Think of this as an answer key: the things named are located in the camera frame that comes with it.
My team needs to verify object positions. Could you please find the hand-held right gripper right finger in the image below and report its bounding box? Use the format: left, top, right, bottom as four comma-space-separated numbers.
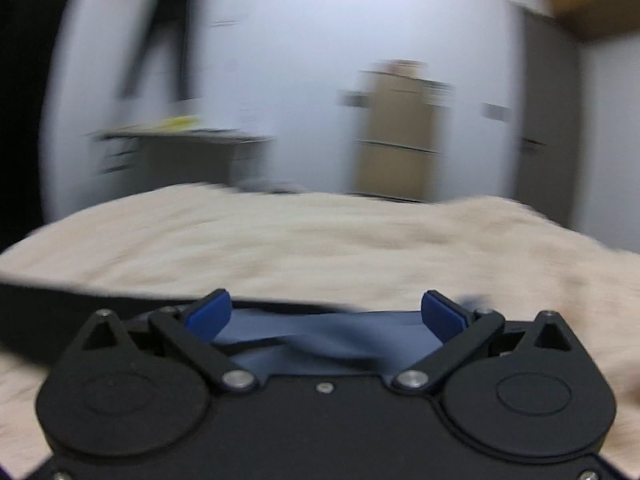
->
391, 290, 573, 391

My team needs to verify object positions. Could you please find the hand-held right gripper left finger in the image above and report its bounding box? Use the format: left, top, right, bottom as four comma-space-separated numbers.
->
80, 288, 258, 390

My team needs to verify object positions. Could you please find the blue and black garment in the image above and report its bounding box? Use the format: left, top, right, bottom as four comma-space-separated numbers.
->
0, 280, 493, 378

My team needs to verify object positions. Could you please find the cream fluffy blanket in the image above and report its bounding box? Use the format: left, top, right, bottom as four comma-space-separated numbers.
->
0, 182, 640, 480

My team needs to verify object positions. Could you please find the folding desk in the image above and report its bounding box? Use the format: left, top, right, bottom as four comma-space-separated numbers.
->
90, 125, 276, 191

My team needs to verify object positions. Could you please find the beige cabinet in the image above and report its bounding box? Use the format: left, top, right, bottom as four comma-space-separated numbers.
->
352, 60, 446, 203

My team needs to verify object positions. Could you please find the yellow box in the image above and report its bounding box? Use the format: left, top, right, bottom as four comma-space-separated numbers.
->
157, 116, 201, 131

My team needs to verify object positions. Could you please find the grey door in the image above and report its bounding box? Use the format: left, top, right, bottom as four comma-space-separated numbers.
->
515, 10, 583, 226

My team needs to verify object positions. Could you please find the dark stand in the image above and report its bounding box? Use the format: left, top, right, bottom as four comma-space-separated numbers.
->
120, 0, 201, 106

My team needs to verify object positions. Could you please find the black curtain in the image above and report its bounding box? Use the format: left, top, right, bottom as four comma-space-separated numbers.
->
0, 0, 76, 251

